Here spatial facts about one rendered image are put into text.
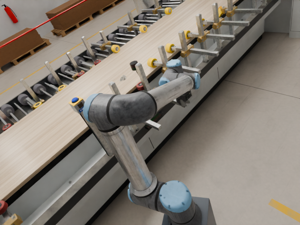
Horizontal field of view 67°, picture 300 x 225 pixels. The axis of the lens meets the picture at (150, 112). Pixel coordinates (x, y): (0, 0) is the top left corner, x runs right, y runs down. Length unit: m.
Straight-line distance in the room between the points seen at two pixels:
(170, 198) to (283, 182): 1.24
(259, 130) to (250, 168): 0.47
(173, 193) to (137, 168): 0.23
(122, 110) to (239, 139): 1.80
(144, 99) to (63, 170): 1.16
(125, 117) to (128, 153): 0.25
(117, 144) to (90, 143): 0.91
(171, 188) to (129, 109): 0.55
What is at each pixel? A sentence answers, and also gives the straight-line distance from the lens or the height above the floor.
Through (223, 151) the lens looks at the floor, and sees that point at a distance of 2.36.
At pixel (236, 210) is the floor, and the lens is 2.06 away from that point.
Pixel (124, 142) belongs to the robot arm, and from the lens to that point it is 0.94.
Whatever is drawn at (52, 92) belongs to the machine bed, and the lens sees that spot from 2.91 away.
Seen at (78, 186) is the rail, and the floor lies 0.70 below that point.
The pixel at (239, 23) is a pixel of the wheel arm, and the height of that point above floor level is 0.95.
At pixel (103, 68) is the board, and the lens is 2.37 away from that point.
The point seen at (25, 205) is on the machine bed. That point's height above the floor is 0.71.
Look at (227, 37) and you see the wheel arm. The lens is 2.08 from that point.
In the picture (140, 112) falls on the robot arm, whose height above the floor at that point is 1.39.
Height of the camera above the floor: 1.88
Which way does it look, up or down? 39 degrees down
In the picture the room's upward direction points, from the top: 22 degrees counter-clockwise
